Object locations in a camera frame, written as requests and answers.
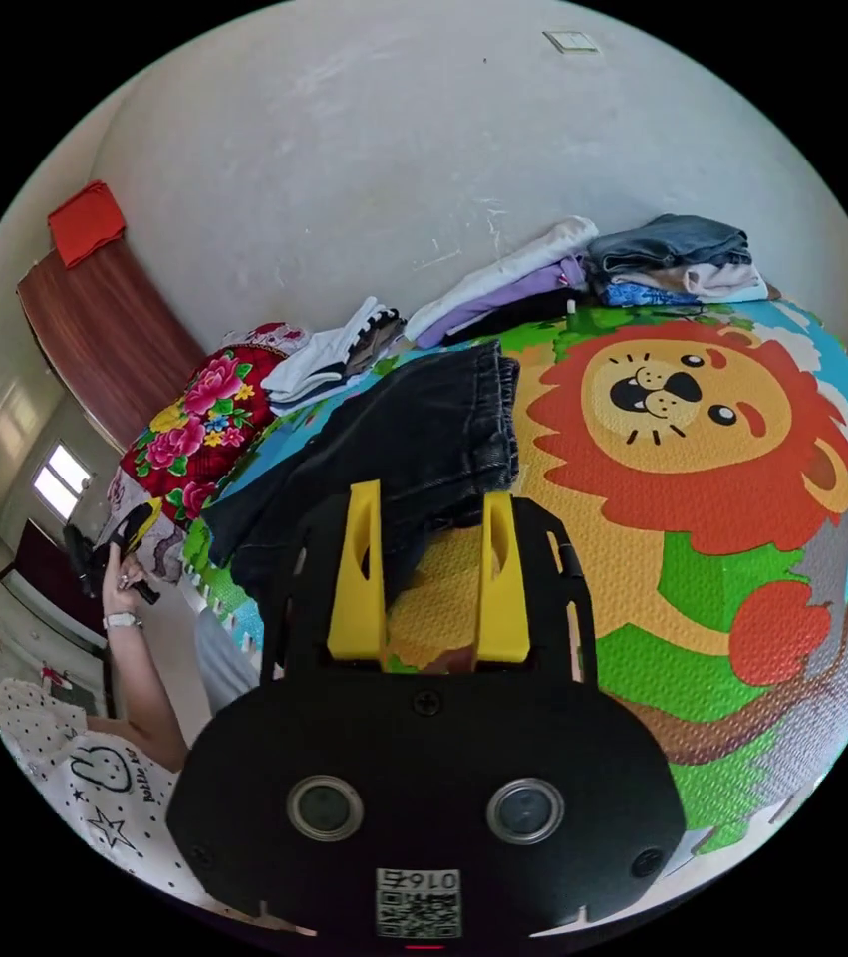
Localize person's left hand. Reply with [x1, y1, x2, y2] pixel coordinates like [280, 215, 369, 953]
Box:
[100, 540, 149, 619]

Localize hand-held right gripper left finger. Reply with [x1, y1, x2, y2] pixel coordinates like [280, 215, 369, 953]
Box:
[327, 480, 388, 661]

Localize window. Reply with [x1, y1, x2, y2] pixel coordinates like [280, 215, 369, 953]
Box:
[29, 439, 98, 526]

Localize person's left forearm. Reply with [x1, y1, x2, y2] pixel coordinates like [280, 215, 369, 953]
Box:
[100, 609, 194, 752]

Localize red floral folded quilt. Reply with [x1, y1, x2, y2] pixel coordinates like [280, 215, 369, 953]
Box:
[118, 321, 314, 528]

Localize brown wooden door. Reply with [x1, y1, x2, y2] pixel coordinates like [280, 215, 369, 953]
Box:
[16, 237, 209, 452]

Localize red cloth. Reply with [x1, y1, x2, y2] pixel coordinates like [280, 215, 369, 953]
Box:
[46, 178, 129, 270]

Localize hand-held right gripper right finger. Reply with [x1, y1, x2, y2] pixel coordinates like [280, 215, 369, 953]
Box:
[476, 492, 531, 664]

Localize black jeans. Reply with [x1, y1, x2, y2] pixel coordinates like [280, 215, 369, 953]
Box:
[201, 339, 522, 608]

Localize bed with lion print mat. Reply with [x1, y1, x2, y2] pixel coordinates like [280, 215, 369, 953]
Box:
[182, 298, 848, 861]

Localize person's body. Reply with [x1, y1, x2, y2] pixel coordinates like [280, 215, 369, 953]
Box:
[0, 606, 264, 925]

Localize pile of clothes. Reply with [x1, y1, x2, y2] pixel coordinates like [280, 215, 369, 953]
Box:
[258, 295, 408, 418]
[403, 215, 601, 351]
[586, 213, 783, 308]

